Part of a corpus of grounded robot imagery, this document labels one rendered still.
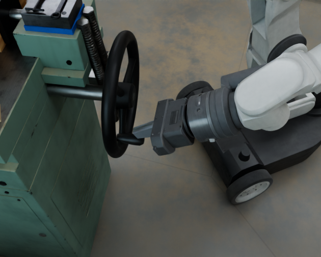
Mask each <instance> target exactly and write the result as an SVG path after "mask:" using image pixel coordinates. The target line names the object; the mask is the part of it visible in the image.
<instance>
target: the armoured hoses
mask: <svg viewBox="0 0 321 257"><path fill-rule="evenodd" d="M82 13H83V16H84V17H86V18H81V19H79V20H78V21H77V22H76V24H77V28H78V29H80V30H81V32H82V35H83V38H84V41H85V46H86V48H87V52H88V56H89V60H90V62H91V66H92V69H93V72H94V75H95V77H96V80H97V83H98V85H103V80H104V74H105V68H106V63H107V60H108V56H107V53H106V50H105V47H104V43H103V40H102V36H101V32H100V30H99V26H98V23H97V20H96V16H95V13H94V10H93V7H91V6H86V7H84V8H83V9H82ZM118 120H119V108H116V122H117V121H118Z"/></svg>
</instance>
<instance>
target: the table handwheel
mask: <svg viewBox="0 0 321 257"><path fill-rule="evenodd" d="M126 48H127V54H128V66H127V70H126V73H125V77H124V80H123V82H118V81H119V74H120V69H121V64H122V59H123V56H124V52H125V49H126ZM139 75H140V62H139V49H138V44H137V40H136V38H135V36H134V34H133V33H132V32H131V31H128V30H125V31H122V32H120V33H119V34H118V35H117V36H116V38H115V40H114V42H113V44H112V47H111V50H110V53H109V56H108V60H107V63H106V68H105V74H104V80H103V85H92V84H86V86H85V87H77V86H67V85H58V84H47V93H48V95H52V96H61V97H70V98H80V99H89V100H98V101H101V130H102V138H103V143H104V147H105V149H106V151H107V153H108V155H109V156H110V157H112V158H119V157H121V156H122V155H123V154H124V153H125V151H126V149H127V147H128V144H126V143H122V142H117V138H116V108H119V134H125V133H129V134H132V130H133V126H134V122H135V117H136V110H137V103H138V92H139Z"/></svg>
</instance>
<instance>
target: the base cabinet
mask: <svg viewBox="0 0 321 257"><path fill-rule="evenodd" d="M110 174H111V167H110V163H109V159H108V155H107V152H106V149H105V147H104V143H103V138H102V132H101V128H100V124H99V120H98V116H97V112H96V108H95V103H94V100H89V99H80V98H70V97H66V98H65V101H64V103H63V106H62V108H61V111H60V114H59V116H58V119H57V121H56V124H55V127H54V128H53V131H52V134H51V136H50V139H49V141H48V144H47V147H46V149H45V152H44V154H43V157H42V159H41V162H40V164H39V167H38V169H37V172H36V174H35V177H34V179H33V182H32V184H31V187H30V189H29V190H19V189H12V188H4V187H0V256H7V257H90V253H91V249H92V245H93V241H94V237H95V233H96V229H97V225H98V221H99V217H100V213H101V209H102V205H103V201H104V197H105V193H106V189H107V186H108V182H109V178H110Z"/></svg>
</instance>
